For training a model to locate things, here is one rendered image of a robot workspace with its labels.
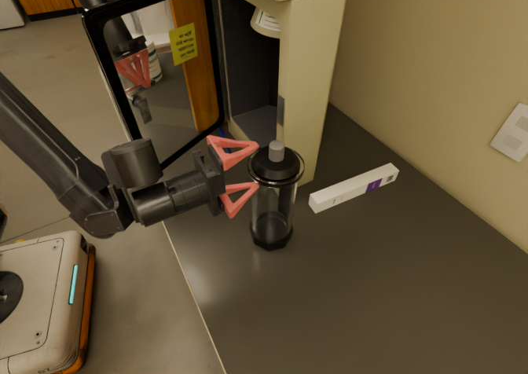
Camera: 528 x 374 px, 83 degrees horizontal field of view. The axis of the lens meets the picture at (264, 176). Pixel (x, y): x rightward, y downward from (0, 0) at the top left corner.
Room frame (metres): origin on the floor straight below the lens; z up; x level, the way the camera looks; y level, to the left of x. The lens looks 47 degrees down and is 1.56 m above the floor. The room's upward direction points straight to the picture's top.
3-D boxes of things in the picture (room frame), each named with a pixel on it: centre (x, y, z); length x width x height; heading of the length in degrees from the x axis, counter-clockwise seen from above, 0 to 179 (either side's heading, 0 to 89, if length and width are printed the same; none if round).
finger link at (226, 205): (0.35, 0.05, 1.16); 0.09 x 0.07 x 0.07; 119
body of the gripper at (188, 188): (0.31, 0.11, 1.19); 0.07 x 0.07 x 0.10; 29
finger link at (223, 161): (0.35, 0.05, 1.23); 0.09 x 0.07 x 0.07; 119
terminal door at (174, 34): (0.65, 0.21, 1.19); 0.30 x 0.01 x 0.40; 145
